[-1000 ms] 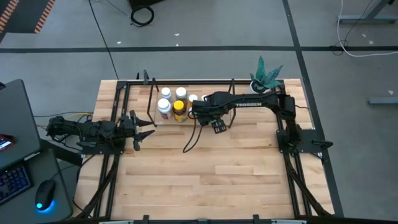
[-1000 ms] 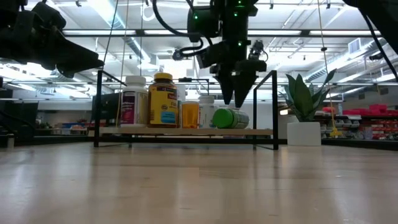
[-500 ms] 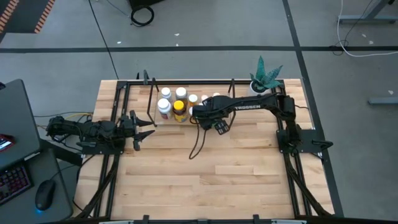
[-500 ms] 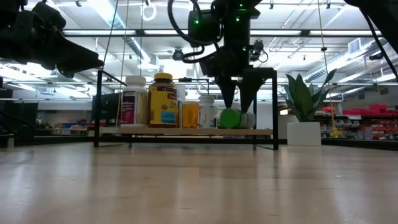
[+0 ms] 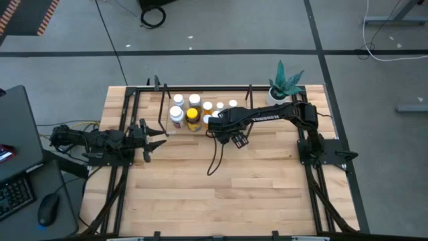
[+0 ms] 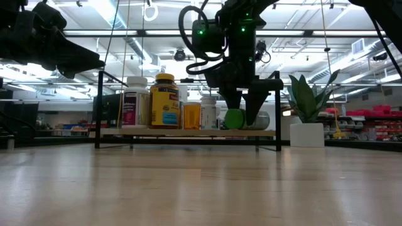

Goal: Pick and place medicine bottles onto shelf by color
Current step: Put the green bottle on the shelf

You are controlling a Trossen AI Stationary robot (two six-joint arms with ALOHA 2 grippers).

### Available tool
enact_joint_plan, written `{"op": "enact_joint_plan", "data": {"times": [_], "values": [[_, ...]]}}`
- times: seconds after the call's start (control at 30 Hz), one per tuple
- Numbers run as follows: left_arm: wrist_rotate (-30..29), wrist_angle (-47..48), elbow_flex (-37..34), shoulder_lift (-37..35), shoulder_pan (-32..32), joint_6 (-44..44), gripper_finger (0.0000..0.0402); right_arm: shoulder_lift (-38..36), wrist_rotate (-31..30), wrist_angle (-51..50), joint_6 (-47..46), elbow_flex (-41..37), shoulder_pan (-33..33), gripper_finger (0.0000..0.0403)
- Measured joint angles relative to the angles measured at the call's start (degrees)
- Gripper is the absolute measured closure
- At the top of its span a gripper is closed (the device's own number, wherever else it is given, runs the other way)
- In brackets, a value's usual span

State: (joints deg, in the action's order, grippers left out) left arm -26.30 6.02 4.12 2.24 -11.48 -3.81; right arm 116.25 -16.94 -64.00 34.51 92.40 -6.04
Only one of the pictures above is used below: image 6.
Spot white hanging ring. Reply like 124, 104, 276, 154
143, 1, 159, 22

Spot black overhead camera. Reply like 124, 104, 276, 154
254, 40, 271, 63

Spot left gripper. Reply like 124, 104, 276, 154
18, 2, 106, 80

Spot amber bottle with yellow cap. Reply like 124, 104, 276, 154
148, 73, 181, 130

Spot parts bin rack grey red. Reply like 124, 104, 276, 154
325, 105, 402, 142

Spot black hanging cable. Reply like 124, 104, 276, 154
104, 0, 121, 61

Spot green bottle with green cap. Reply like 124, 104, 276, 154
224, 108, 271, 131

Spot black round overhead fixture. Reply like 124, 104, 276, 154
173, 48, 187, 62

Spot white cylindrical tank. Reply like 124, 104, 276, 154
179, 84, 189, 103

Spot black background monitor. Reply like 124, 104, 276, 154
93, 93, 123, 129

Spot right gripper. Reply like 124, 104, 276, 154
205, 30, 285, 127

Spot tan hanging cord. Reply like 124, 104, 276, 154
117, 0, 131, 128

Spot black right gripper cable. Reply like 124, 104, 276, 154
178, 0, 229, 75

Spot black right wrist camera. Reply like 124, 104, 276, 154
191, 19, 227, 55

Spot small white pill bottle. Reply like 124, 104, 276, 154
200, 95, 218, 131

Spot black overhead frame beam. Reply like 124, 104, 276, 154
62, 29, 387, 38

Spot green plant in white pot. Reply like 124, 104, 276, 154
288, 69, 341, 148

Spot large white bottle purple label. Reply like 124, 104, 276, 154
121, 76, 151, 129

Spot wooden shelf with black frame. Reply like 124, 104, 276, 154
94, 70, 283, 152

